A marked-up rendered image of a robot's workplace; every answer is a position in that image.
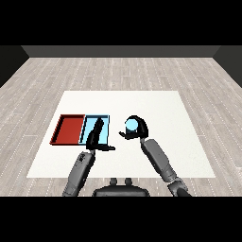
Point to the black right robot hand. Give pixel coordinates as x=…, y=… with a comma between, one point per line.
x=142, y=129

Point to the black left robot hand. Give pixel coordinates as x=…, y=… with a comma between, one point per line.
x=94, y=135

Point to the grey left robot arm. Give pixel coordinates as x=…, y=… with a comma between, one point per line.
x=78, y=171

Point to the dark grey robot body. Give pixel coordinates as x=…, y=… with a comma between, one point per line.
x=120, y=190

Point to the light blue shallow open box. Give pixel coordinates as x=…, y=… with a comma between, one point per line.
x=93, y=127

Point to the small blue can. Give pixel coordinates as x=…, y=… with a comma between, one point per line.
x=131, y=125

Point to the red shallow open box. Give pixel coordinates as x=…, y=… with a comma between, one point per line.
x=69, y=129

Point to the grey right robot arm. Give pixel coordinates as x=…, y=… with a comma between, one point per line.
x=160, y=162

